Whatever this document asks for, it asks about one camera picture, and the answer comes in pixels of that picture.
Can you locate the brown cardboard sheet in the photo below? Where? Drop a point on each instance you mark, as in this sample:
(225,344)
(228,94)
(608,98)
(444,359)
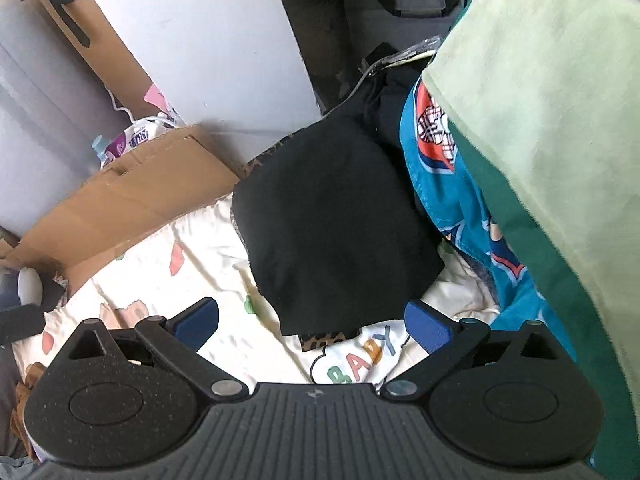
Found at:
(62,211)

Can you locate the teal printed cloth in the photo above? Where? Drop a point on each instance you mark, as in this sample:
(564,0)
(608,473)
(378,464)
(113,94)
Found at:
(474,208)

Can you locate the purple white plastic package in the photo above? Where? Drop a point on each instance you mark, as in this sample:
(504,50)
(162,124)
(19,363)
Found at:
(139,132)

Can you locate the blue denim jeans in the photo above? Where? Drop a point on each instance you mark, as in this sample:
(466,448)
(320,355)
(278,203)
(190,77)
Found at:
(15,460)

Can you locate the cream patterned bed sheet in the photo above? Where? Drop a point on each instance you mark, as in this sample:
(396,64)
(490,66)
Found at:
(201,255)

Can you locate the grey storage bag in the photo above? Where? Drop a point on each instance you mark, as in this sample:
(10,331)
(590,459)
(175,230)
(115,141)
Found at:
(399,23)

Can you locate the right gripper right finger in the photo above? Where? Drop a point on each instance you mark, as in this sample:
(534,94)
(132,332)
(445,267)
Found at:
(431,329)

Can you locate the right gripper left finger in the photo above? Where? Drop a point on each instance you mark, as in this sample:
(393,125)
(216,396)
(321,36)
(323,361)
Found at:
(195,325)

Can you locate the light green blanket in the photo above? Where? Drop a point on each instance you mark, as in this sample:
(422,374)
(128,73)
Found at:
(543,100)

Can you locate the brown hooded garment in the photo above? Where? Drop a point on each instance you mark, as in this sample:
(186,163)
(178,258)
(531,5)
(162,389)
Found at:
(23,390)

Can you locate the black patterned jacket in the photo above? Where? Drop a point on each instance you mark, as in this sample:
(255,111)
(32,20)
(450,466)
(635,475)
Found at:
(335,235)

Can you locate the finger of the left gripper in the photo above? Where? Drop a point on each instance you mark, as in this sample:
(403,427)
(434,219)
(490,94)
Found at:
(21,322)

